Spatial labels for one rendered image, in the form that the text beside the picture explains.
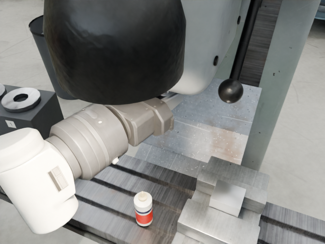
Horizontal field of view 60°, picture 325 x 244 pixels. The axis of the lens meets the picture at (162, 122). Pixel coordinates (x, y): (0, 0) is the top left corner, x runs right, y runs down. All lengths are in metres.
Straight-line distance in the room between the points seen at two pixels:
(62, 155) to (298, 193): 1.79
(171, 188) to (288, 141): 1.66
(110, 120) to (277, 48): 0.53
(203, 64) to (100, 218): 0.50
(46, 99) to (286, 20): 0.62
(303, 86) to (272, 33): 2.24
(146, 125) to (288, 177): 1.74
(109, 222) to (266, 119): 0.54
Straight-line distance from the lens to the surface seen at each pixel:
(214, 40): 0.32
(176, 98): 0.47
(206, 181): 0.64
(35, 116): 0.74
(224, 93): 0.34
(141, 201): 0.63
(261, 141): 0.98
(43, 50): 2.45
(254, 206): 0.65
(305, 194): 2.04
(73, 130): 0.37
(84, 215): 0.74
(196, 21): 0.30
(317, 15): 4.06
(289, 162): 2.18
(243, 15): 0.49
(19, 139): 0.35
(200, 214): 0.59
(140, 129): 0.40
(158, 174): 0.78
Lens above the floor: 1.52
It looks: 42 degrees down
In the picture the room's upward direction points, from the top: straight up
